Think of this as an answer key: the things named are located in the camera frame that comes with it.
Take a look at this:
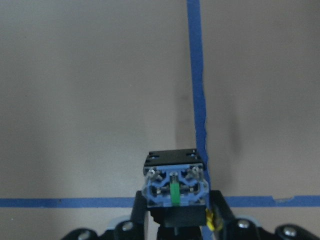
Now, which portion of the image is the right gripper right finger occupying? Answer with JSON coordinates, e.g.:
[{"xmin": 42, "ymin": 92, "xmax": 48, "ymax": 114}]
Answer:
[{"xmin": 208, "ymin": 190, "xmax": 320, "ymax": 240}]

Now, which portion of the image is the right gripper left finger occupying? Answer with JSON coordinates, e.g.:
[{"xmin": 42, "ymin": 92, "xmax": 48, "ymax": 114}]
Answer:
[{"xmin": 62, "ymin": 191, "xmax": 148, "ymax": 240}]

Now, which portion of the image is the yellow push button switch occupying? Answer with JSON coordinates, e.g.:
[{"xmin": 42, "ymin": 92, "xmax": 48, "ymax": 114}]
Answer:
[{"xmin": 142, "ymin": 148, "xmax": 219, "ymax": 240}]

